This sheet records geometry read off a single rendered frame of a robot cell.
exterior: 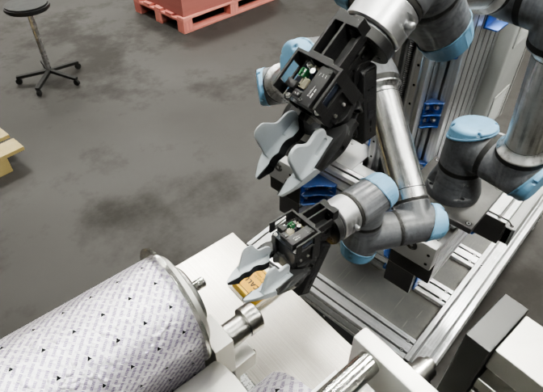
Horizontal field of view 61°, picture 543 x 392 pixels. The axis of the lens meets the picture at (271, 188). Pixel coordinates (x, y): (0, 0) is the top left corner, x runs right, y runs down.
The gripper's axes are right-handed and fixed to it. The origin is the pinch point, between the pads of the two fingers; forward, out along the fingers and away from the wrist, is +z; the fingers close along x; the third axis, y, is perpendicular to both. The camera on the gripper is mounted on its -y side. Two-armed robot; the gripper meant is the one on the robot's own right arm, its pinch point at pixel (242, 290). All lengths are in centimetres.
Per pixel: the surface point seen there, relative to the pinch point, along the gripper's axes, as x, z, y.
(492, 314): 33.4, 2.3, 35.1
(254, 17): -301, -239, -109
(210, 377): 15.1, 15.0, 14.0
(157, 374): 12.3, 19.4, 16.1
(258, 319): 11.1, 5.2, 10.2
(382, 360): 31.2, 11.5, 36.9
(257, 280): -9.8, -10.6, -16.5
